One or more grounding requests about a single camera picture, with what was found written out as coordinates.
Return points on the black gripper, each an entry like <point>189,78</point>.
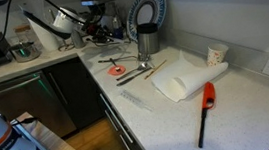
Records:
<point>94,27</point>

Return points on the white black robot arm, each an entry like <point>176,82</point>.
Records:
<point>65,22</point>

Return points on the orange round silicone lid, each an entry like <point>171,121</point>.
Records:
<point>116,71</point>

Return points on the glass jar with wooden lid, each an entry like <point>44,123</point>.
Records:
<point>24,33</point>

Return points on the small blue bottle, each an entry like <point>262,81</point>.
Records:
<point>118,29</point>

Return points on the thin steel utensil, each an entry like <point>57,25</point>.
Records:
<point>119,58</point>

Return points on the steel fork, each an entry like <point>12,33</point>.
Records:
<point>115,64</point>

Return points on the black coffee machine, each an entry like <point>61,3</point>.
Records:
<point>100,1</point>

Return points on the steel pasta spoon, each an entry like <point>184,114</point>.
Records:
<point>134,70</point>

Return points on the steel canister with black rim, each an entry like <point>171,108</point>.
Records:
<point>148,40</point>

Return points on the steel table knife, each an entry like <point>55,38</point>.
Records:
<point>134,76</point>

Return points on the white upright board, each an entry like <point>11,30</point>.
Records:
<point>45,39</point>

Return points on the dark cabinet door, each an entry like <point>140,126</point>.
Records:
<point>76,91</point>

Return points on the wooden chopstick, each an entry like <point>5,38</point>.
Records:
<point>155,69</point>

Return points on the blue white patterned plate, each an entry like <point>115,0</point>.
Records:
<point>157,2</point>

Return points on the steel pot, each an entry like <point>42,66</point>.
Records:
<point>25,52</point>

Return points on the white paper sheet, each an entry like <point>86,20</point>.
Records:
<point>181,76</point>

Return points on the dark drawer stack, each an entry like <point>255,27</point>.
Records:
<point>120,130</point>

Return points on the stainless steel dishwasher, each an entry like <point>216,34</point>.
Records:
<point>27,103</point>

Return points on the patterned paper cup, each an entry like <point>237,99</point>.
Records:
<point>217,55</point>

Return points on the wooden side table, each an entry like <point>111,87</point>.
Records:
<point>58,146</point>

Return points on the orange black stick lighter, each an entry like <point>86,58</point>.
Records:
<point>207,97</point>

